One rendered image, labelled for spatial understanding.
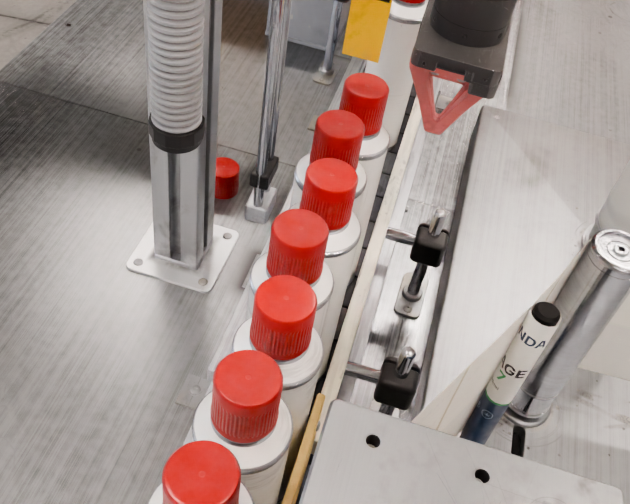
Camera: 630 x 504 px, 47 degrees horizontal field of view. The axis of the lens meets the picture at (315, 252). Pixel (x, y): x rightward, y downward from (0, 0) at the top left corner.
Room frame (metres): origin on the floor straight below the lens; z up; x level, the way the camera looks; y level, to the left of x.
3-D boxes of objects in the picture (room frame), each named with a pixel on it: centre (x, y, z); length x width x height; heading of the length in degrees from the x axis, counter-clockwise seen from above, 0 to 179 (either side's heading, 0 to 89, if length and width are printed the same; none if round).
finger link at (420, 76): (0.52, -0.08, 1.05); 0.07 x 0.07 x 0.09; 83
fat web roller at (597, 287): (0.34, -0.19, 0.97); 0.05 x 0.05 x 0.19
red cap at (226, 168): (0.58, 0.11, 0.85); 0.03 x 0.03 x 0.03
